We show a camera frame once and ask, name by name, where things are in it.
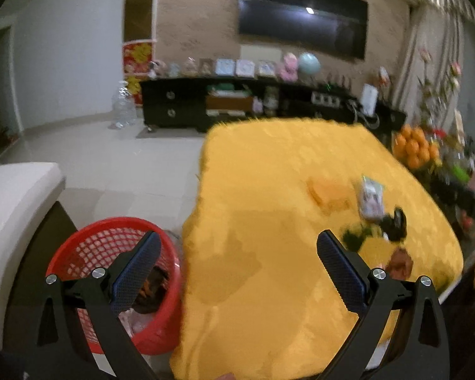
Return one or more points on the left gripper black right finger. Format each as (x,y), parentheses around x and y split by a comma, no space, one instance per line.
(418,347)

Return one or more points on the black plastic bag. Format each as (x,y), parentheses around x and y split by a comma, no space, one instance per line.
(395,225)

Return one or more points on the white sofa cushion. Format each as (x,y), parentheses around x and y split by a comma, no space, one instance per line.
(27,192)

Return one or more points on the black TV cabinet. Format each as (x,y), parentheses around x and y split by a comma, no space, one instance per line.
(201,102)

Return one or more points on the white air purifier device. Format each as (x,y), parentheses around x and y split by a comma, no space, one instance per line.
(368,100)

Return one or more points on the yellow tablecloth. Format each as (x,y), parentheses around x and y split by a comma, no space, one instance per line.
(258,303)

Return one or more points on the glass vase with flowers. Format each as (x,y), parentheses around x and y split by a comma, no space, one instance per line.
(436,97)

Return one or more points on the light blue globe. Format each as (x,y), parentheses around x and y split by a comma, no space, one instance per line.
(308,64)

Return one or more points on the wall mounted black television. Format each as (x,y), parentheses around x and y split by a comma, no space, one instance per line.
(337,27)

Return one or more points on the brown paper trash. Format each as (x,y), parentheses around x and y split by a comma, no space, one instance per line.
(400,265)

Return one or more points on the black wifi router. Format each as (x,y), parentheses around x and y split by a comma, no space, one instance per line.
(337,84)

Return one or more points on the glass bowl of oranges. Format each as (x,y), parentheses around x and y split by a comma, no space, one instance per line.
(416,148)

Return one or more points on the red mesh waste basket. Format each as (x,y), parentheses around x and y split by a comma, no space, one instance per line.
(153,320)

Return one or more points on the clear large water bottle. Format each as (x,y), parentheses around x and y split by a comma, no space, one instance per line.
(123,107)

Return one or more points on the red festive poster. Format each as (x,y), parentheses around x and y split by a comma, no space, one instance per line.
(137,56)

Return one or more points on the pink plush toy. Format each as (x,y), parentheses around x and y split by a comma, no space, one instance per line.
(288,70)

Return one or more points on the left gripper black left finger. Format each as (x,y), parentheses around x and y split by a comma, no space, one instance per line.
(61,342)

